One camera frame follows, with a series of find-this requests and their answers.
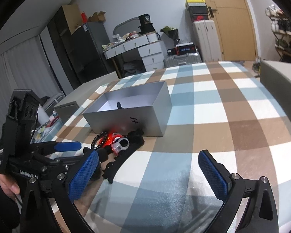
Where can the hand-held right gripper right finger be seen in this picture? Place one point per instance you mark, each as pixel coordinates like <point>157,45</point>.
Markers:
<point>213,174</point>

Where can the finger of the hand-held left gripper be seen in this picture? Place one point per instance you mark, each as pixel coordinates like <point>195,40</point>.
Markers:
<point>68,146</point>
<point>60,162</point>

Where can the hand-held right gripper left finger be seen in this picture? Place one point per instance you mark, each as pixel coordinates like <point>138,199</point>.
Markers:
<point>83,174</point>

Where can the red plastic trinket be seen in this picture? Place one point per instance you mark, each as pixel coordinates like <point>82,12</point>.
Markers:
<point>109,140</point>

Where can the grey cardboard box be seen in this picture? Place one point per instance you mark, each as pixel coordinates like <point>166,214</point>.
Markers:
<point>140,116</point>

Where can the person's left forearm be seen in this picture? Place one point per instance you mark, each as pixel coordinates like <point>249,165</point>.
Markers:
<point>2,213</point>

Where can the person's left hand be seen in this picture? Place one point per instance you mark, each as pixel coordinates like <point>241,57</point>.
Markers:
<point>8,187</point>

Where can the pile of bedside clutter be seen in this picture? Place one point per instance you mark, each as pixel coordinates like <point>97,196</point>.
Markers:
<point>48,126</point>

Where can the white cylindrical container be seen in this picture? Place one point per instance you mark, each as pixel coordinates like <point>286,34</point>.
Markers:
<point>43,115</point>

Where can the grey curtains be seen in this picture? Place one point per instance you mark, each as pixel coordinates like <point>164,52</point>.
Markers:
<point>19,72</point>

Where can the small black item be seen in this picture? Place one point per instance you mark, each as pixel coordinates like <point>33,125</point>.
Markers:
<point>119,105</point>

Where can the dark grey refrigerator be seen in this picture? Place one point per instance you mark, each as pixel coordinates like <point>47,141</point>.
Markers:
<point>92,53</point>

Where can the black tall cabinet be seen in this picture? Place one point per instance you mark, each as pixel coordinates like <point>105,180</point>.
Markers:
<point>60,48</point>

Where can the grey clothes pile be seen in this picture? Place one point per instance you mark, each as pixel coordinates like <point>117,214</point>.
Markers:
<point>133,70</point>

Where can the grey upholstered headboard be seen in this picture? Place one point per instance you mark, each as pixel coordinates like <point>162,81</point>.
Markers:
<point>281,82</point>

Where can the pile of small floor things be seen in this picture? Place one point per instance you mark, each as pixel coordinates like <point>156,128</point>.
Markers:
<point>256,66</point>

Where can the silver suitcase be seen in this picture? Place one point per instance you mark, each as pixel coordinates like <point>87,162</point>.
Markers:
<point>177,60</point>

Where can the pile of desk clutter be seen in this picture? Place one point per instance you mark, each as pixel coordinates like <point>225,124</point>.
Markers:
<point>123,38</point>

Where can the white desk with drawers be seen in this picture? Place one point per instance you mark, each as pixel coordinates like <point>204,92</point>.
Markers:
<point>150,53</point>

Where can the black and red power station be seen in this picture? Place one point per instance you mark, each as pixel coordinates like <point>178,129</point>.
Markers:
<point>184,49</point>

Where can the large cardboard box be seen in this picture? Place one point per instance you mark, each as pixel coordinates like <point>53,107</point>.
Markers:
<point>71,17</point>

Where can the red box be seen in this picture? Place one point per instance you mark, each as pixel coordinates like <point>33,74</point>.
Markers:
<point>84,17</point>

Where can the open small cardboard box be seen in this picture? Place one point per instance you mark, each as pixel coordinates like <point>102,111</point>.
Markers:
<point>97,17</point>

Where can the grey arched mirror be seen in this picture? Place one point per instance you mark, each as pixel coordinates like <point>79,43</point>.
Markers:
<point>121,24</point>

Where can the white suitcase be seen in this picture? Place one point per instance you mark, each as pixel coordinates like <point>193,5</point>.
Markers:
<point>206,41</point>

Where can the black round tin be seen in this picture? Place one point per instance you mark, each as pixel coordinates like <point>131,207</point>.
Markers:
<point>146,24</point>

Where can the wooden door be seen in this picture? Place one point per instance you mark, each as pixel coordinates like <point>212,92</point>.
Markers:
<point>232,29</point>

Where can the black wrapped flower bouquet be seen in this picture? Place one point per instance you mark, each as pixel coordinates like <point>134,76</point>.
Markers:
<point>171,32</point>

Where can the shoe rack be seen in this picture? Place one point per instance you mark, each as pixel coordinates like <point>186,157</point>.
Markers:
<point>286,43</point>

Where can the black shoe box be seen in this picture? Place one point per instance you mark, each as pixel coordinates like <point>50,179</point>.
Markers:
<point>198,15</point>

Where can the yellow shoe box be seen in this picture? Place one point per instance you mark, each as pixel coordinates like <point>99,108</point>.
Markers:
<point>195,3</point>

